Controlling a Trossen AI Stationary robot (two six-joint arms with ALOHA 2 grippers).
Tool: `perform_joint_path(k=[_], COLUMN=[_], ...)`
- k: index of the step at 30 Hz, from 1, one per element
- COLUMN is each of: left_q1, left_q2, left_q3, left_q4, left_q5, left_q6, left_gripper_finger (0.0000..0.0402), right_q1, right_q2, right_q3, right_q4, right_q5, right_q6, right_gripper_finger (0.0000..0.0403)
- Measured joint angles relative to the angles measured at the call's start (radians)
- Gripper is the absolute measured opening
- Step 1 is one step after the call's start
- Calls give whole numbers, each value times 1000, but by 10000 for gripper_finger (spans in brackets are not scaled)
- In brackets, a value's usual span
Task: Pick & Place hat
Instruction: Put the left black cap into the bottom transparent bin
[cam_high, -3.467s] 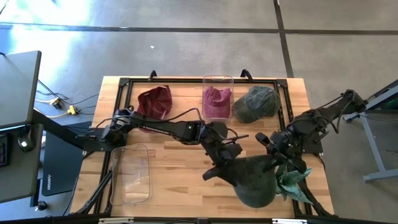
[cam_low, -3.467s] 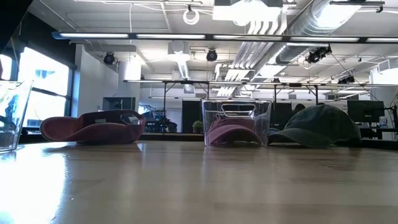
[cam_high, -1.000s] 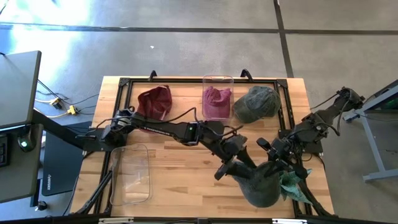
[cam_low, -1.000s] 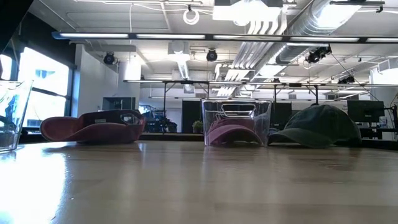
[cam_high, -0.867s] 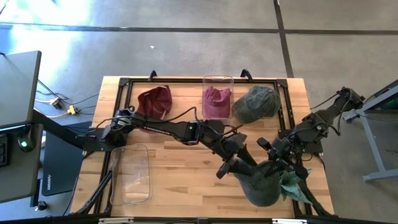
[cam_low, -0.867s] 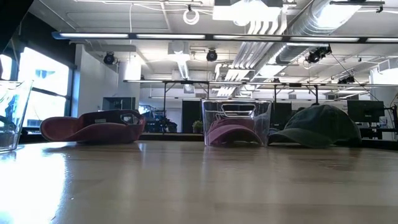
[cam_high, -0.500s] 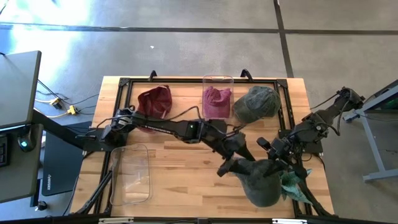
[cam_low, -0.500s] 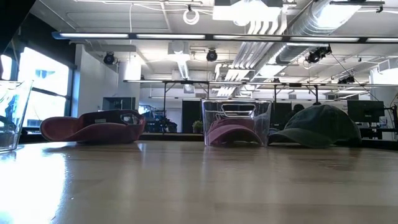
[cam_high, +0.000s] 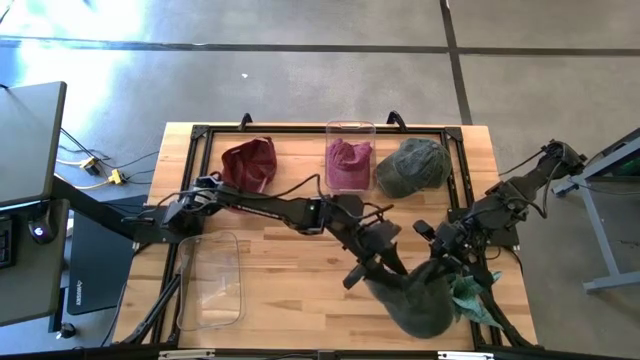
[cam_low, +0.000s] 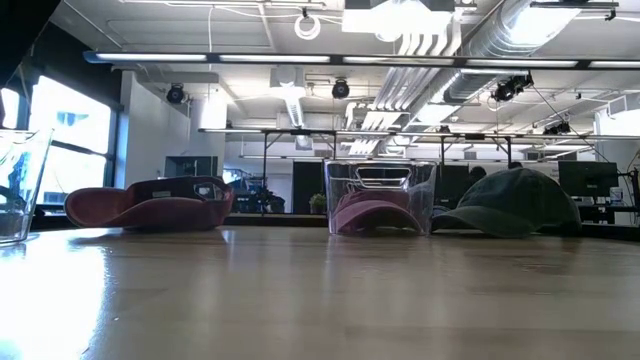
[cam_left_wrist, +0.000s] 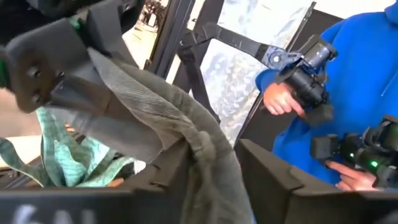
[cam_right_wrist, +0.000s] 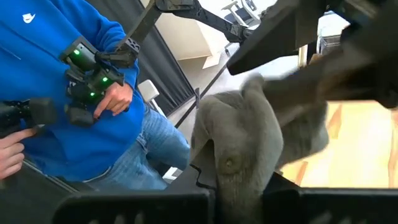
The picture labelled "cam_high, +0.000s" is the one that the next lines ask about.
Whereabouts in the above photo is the black aluminium table frame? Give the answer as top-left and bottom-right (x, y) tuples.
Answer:
(119, 123), (539, 351)

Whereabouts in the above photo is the maroon baseball cap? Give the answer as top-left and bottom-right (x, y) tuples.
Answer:
(327, 138), (375, 192)
(219, 136), (279, 195)

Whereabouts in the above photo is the black keyboard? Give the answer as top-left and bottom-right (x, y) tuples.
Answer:
(0, 215), (15, 270)

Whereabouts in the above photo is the dark green baseball cap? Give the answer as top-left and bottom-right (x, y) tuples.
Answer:
(363, 258), (459, 340)

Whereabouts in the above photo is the black office desk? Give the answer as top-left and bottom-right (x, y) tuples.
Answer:
(0, 197), (71, 329)

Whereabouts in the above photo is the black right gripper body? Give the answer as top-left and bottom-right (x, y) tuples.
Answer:
(413, 219), (496, 291)

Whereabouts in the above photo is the artificial plant in white pot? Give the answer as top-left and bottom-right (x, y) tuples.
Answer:
(448, 269), (505, 331)

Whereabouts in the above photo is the black laptop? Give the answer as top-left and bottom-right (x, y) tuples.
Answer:
(66, 217), (137, 317)

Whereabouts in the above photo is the white floor cable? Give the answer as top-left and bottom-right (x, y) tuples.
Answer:
(53, 157), (112, 192)

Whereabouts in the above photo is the grey-green baseball cap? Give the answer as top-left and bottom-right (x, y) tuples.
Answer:
(375, 137), (453, 200)

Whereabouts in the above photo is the large dark monitor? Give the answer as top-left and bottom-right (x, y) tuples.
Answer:
(0, 81), (68, 210)

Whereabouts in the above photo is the clear plastic bin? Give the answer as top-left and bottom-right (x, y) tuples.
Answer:
(324, 119), (377, 194)
(176, 230), (248, 332)

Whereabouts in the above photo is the black floor cable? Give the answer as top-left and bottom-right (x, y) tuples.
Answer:
(58, 127), (161, 171)

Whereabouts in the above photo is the grey metal table frame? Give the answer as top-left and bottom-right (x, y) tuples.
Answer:
(551, 127), (640, 294)

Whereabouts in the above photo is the black desk support beam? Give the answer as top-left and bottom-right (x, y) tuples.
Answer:
(49, 174), (151, 244)

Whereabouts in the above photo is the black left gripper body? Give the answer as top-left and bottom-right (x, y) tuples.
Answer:
(342, 219), (403, 290)

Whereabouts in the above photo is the black computer mouse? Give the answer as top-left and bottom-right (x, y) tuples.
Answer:
(28, 219), (56, 246)

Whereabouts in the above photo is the silver metal bracket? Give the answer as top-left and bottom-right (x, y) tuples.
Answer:
(437, 351), (496, 360)
(158, 349), (217, 360)

